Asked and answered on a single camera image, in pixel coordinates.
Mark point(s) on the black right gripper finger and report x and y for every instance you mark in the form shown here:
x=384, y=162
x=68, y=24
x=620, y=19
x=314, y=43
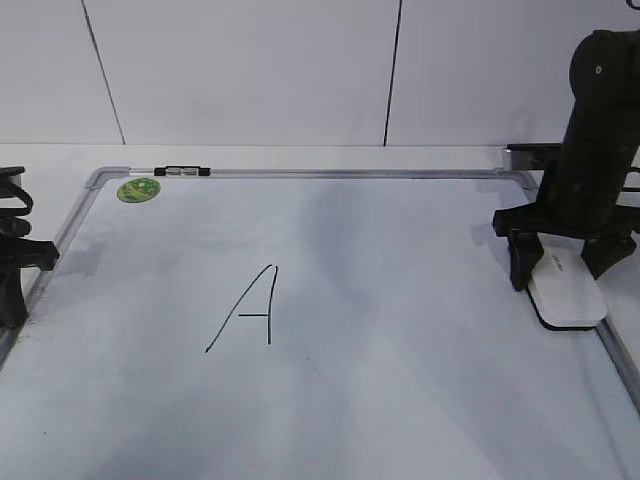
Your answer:
x=525, y=251
x=600, y=254

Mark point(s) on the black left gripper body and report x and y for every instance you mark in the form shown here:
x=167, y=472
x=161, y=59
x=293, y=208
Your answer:
x=19, y=253

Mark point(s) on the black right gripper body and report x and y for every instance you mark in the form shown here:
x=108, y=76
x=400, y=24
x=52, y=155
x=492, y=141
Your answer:
x=577, y=197

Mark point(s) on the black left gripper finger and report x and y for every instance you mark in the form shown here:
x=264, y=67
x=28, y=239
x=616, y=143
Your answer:
x=13, y=309

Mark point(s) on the white whiteboard eraser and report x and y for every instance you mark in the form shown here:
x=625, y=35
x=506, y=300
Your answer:
x=564, y=292

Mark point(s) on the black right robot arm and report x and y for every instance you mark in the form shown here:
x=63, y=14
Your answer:
x=604, y=80

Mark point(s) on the round green sticker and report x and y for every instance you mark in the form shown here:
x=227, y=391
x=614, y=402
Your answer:
x=138, y=190

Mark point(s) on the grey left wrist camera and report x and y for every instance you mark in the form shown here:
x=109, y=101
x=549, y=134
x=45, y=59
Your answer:
x=10, y=181

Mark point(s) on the white whiteboard with grey frame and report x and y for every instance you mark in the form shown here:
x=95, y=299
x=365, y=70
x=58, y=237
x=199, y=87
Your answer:
x=304, y=328

